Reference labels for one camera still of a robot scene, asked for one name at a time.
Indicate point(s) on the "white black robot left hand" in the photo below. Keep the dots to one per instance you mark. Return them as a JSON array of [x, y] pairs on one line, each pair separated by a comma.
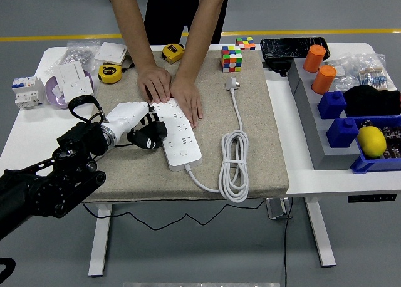
[[125, 117]]

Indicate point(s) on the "person's left hand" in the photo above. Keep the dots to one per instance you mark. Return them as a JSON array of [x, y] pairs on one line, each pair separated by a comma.
[[188, 99]]

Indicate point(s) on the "person's right hand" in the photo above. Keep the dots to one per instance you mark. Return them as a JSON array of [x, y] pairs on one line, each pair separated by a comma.
[[155, 83]]

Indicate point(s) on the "black plug adapter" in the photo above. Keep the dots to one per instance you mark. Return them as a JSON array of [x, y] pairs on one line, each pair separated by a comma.
[[160, 130]]

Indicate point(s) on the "white power strip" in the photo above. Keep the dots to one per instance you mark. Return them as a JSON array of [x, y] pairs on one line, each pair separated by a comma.
[[185, 149]]

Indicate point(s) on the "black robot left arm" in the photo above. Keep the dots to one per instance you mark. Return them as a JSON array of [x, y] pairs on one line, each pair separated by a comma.
[[62, 180]]

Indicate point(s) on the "person's left forearm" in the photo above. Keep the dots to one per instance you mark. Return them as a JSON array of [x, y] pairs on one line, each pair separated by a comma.
[[203, 27]]

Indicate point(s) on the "person's right forearm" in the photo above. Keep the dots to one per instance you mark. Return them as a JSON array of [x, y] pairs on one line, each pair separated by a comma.
[[131, 27]]

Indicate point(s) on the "dark circuit board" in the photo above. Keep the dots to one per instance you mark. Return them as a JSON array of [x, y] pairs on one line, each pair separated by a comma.
[[393, 143]]

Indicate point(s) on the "grey-brown mat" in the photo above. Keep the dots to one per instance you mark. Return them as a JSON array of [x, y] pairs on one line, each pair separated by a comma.
[[216, 111]]

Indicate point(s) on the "boxy yellow tape measure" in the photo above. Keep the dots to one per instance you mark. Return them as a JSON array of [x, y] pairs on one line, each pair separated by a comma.
[[171, 53]]

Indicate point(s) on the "round yellow tape measure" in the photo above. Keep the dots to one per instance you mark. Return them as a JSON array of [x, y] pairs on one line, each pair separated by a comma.
[[109, 74]]

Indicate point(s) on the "white socket panel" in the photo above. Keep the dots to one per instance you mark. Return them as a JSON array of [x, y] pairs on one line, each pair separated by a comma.
[[80, 88]]

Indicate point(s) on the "large colourful puzzle cube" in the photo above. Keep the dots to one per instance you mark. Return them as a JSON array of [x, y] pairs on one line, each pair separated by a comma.
[[232, 59]]

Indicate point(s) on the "person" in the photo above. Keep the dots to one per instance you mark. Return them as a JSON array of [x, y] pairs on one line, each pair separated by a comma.
[[169, 14]]

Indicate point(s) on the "small colourful puzzle cube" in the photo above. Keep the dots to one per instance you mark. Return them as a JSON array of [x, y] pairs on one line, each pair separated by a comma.
[[246, 43]]

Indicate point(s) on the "purple bowl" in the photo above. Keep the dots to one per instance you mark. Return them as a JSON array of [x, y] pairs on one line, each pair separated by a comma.
[[50, 86]]

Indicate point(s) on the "clear bag of screws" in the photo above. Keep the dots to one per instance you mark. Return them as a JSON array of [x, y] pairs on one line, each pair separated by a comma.
[[75, 53]]

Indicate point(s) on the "white circuit breaker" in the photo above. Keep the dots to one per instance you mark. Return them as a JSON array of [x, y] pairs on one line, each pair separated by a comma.
[[28, 92]]

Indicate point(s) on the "black plastic tray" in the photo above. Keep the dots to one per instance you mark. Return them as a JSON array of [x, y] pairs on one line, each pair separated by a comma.
[[288, 47]]

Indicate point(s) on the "white table leg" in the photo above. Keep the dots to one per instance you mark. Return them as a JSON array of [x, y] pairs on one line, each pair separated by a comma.
[[321, 237], [100, 237]]

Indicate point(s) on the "grey stepped stand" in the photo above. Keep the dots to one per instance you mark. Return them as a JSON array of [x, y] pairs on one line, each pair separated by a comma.
[[313, 127]]

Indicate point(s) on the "orange cylinder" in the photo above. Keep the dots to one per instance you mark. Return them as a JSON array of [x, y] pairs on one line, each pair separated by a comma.
[[314, 59], [324, 80]]

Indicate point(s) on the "grey box under table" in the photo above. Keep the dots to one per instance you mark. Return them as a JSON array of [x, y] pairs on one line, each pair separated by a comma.
[[277, 208]]

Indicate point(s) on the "blue block with knob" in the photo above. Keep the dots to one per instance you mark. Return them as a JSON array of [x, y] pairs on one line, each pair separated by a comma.
[[332, 106], [343, 133]]

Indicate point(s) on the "clear bag of small parts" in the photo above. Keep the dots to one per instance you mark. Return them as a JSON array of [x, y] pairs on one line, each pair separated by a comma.
[[344, 80]]

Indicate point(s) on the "black cloth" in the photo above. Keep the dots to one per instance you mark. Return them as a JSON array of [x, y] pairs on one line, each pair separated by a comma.
[[369, 100]]

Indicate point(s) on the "clear bag of resistors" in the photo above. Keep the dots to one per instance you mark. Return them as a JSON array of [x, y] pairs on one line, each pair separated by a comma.
[[372, 77]]

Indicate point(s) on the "yellow lemon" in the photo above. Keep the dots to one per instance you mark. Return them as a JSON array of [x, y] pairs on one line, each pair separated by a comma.
[[372, 142]]

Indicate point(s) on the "blue plastic bin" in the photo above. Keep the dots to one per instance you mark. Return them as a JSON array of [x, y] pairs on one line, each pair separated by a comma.
[[376, 166]]

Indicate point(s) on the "black desk control panel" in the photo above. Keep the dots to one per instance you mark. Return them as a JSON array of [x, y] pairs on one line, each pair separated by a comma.
[[371, 198]]

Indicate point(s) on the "large white switch panel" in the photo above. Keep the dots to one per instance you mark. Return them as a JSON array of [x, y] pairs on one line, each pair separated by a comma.
[[109, 52]]

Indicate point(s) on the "white two-rocker switch panel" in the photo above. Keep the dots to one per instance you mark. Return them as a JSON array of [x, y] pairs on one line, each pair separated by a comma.
[[71, 73]]

